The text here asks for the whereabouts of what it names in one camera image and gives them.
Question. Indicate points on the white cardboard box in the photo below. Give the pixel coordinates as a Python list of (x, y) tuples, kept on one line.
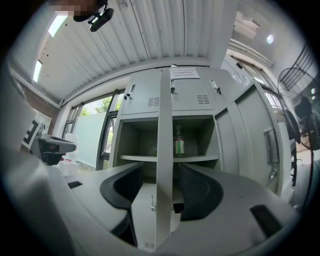
[(70, 167)]

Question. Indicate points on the round ceiling spotlight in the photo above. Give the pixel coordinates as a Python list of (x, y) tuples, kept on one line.
[(270, 39)]

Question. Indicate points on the white air conditioner unit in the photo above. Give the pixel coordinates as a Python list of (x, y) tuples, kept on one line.
[(246, 23)]

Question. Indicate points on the grey metal locker cabinet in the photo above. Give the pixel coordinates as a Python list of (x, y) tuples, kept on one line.
[(145, 100)]

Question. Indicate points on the white paper notice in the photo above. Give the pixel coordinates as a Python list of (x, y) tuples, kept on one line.
[(184, 73)]

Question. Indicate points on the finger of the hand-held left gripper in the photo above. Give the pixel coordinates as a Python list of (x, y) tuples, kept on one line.
[(68, 147)]

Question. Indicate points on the black metal railing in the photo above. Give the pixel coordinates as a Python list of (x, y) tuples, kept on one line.
[(297, 67)]

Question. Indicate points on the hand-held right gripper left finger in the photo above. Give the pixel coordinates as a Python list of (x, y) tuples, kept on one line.
[(122, 190)]

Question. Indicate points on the black head-mounted camera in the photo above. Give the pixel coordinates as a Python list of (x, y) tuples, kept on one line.
[(100, 18)]

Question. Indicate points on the large ceiling light panel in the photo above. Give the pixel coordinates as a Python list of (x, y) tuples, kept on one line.
[(58, 25)]

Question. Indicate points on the green label bottle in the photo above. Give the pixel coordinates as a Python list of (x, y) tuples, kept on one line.
[(179, 145)]

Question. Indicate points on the grey metal locker door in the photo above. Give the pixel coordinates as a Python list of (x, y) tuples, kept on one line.
[(250, 140), (163, 150)]

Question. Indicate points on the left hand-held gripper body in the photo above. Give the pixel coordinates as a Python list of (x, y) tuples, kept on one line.
[(45, 146)]

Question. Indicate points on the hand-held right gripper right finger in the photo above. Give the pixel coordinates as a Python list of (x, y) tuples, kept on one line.
[(200, 195)]

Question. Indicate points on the white cubby shelf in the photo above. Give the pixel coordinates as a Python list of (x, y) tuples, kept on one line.
[(43, 123)]

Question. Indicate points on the black standing fan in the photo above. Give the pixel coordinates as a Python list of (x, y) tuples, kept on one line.
[(303, 107)]

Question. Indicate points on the black-framed window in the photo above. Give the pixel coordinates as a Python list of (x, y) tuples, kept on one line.
[(86, 140)]

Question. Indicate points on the small ceiling light panel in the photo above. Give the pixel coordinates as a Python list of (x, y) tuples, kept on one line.
[(37, 71)]

